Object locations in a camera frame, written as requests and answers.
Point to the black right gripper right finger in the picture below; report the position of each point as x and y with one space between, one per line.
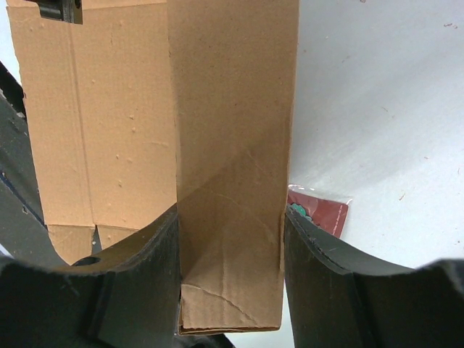
340 296

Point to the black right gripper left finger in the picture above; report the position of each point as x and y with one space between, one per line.
125 296

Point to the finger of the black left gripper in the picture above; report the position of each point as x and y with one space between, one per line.
69 11

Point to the small red packet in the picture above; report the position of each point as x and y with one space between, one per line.
326 210

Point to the brown cardboard paper box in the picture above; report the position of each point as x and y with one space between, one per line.
150 104

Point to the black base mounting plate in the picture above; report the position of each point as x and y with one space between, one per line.
23 233

